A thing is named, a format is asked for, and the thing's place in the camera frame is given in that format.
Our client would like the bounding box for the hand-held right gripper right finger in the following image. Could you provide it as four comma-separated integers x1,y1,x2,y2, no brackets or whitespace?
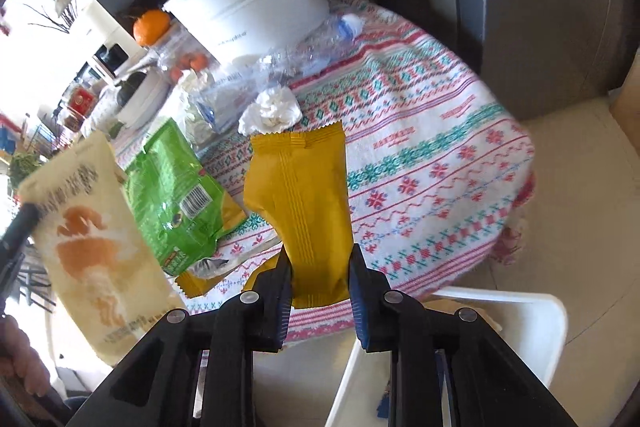
347,243,583,427

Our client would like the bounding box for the white and black appliance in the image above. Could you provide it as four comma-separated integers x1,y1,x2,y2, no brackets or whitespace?
92,42,131,78

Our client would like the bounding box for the person's left hand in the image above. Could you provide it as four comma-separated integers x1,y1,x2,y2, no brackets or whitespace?
0,316,52,399

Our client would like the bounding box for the clear plastic bag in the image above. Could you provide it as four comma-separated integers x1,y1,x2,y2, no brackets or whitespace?
179,66,266,148

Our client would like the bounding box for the green and white snack packet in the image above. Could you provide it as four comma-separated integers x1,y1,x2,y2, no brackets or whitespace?
122,117,248,278

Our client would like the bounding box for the cream snack bag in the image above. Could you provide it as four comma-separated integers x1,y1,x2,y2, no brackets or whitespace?
17,129,188,365

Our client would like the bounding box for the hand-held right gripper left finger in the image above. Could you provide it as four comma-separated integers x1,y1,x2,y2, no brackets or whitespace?
65,249,296,427

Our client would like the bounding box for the glass jar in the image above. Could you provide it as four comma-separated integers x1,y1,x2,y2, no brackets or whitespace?
150,22,212,86

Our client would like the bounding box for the yellow snack packet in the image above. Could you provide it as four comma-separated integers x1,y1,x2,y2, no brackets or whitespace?
175,192,283,300
242,119,353,310

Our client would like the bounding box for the dark grey cabinet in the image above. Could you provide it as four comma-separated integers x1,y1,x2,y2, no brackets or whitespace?
350,0,640,120

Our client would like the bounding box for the red tin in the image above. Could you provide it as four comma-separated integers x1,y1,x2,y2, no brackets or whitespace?
67,87,94,118

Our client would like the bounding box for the crumpled white tissue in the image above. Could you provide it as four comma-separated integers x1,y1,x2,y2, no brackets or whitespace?
237,86,304,136

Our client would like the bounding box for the white plastic bin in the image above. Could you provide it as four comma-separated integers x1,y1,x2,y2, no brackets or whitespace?
325,287,569,427

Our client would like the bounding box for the green plant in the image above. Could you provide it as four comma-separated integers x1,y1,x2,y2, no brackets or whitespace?
9,151,47,184

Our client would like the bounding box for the silver foil wrapper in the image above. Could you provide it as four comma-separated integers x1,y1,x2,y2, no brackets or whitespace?
192,257,232,281

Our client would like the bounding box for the dark green fruit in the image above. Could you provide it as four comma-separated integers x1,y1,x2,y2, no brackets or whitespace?
117,72,146,104

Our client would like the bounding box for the white bowl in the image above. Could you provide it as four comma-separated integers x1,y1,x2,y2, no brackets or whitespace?
117,71,171,130

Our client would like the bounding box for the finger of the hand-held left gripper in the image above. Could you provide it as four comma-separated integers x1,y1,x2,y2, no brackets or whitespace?
0,202,43,308

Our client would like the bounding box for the patterned tablecloth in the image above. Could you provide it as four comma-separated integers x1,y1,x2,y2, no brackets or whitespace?
75,0,537,358

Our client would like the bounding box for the crushed clear plastic bottle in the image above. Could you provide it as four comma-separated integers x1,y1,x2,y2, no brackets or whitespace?
255,12,366,84

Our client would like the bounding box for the large orange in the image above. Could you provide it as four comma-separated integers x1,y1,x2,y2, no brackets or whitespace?
132,9,171,48

